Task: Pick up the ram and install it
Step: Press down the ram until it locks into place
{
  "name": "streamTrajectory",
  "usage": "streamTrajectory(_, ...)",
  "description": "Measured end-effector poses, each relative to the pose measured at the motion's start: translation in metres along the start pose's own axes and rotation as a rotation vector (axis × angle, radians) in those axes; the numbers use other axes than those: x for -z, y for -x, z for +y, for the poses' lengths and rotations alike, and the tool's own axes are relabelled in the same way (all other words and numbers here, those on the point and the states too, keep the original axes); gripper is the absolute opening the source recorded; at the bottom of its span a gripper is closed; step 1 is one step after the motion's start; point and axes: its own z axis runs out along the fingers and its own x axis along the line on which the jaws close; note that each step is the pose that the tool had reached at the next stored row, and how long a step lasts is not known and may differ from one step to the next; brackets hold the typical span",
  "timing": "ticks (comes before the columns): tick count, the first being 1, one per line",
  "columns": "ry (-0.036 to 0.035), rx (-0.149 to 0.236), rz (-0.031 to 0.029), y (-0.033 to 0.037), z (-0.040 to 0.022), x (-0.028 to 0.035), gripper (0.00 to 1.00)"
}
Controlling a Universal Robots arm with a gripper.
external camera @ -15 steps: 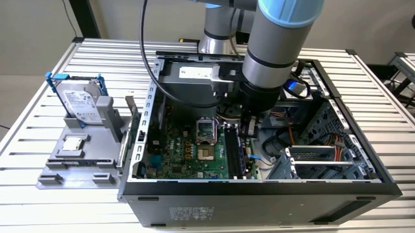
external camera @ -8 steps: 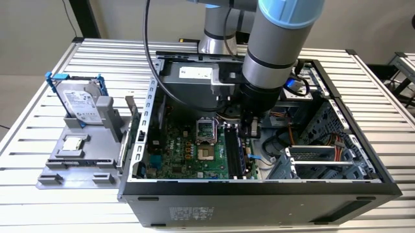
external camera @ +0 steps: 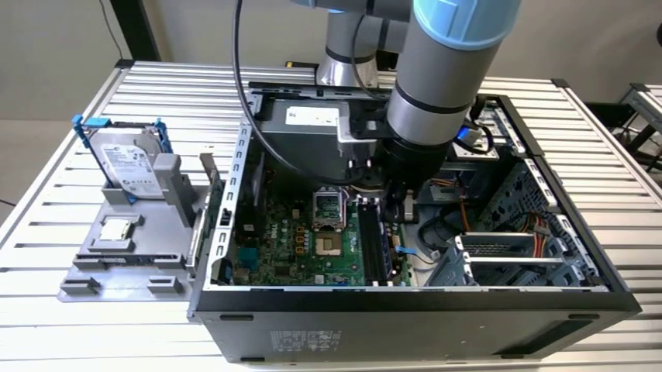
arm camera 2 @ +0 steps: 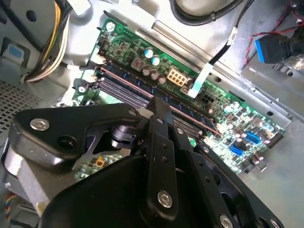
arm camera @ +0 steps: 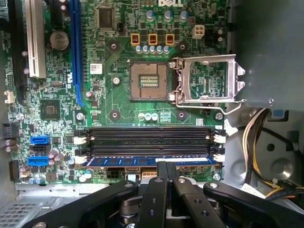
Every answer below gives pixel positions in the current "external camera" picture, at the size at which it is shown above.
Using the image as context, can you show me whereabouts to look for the black cable bundle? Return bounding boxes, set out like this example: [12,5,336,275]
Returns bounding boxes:
[416,211,467,264]

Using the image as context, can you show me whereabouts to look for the green motherboard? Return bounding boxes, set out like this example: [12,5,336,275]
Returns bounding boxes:
[229,185,415,288]

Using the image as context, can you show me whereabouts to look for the black vertical post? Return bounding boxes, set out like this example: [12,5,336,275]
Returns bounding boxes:
[110,0,161,63]

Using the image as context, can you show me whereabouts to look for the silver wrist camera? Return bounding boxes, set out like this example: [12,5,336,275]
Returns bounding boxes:
[336,108,393,183]

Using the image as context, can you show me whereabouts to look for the CPU socket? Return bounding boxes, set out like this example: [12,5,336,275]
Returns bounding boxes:
[315,230,345,257]

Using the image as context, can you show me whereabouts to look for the metal socket cover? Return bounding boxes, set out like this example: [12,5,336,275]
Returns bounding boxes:
[312,188,347,230]

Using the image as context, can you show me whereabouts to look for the metal drive cage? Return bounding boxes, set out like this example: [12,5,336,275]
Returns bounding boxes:
[412,96,518,202]

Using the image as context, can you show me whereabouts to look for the silver hard disk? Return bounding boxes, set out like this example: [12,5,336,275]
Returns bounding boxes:
[86,122,167,201]

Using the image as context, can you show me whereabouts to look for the black RAM slot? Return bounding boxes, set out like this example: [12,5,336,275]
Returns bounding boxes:
[359,199,376,287]
[372,199,393,287]

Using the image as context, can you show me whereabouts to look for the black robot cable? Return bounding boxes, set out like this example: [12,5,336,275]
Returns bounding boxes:
[231,0,363,187]

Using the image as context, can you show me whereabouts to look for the metal slat side table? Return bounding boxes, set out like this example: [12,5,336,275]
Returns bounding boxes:
[612,81,662,171]

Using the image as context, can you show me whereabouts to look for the black PC case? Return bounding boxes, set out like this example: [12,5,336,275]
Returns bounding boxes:
[185,79,642,365]

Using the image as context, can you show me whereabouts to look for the blue disk carrier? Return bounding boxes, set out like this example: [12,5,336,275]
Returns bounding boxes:
[70,114,172,205]

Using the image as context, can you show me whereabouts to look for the grey power supply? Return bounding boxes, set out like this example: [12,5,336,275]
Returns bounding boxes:
[252,98,352,183]

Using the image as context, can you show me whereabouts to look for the metal disk bay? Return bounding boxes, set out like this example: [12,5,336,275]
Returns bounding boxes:
[428,232,591,288]

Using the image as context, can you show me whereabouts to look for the red yellow wire bundle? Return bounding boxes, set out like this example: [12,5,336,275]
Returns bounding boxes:
[519,215,554,260]

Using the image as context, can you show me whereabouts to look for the silver CPU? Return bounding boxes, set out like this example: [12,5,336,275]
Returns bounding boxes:
[98,219,133,241]

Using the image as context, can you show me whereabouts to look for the grey parts rack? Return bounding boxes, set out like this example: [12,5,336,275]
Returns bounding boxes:
[54,153,208,303]

